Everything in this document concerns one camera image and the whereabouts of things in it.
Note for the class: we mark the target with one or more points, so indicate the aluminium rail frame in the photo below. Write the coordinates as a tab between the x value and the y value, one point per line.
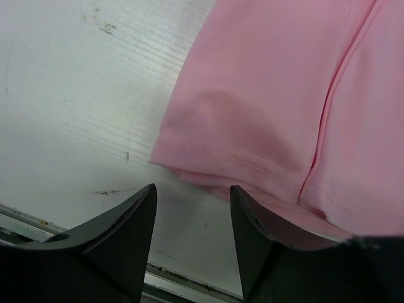
160	285

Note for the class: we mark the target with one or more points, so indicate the pink t shirt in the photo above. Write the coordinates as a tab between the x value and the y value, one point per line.
301	104

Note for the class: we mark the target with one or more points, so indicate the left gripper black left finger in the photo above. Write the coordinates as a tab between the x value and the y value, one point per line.
101	260

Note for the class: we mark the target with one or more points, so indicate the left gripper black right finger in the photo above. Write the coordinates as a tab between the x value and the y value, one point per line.
281	262

